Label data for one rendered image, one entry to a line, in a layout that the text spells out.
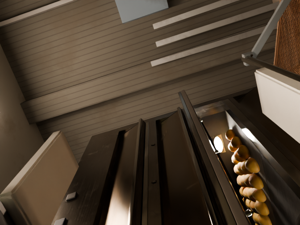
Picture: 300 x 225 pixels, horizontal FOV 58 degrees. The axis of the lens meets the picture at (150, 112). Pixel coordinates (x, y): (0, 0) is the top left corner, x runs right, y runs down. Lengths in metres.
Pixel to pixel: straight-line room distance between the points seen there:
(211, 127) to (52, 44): 2.53
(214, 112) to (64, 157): 1.68
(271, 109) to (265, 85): 0.01
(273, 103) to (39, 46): 3.73
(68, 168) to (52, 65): 3.63
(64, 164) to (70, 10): 3.56
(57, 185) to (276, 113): 0.13
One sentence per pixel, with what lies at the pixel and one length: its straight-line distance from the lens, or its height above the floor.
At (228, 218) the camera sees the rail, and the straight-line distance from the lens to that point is 0.70.
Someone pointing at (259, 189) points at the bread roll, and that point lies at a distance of 1.48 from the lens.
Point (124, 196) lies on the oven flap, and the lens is 1.14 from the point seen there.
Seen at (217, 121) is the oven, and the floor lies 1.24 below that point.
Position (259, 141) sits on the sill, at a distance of 1.26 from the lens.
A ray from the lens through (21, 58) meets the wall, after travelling 3.95.
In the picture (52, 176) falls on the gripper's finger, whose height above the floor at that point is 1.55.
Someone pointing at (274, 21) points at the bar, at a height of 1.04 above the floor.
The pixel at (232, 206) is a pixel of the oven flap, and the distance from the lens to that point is 0.72.
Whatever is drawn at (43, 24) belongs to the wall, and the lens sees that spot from 3.82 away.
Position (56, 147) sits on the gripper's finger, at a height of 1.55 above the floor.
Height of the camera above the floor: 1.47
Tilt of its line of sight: 6 degrees up
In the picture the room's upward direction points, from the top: 107 degrees counter-clockwise
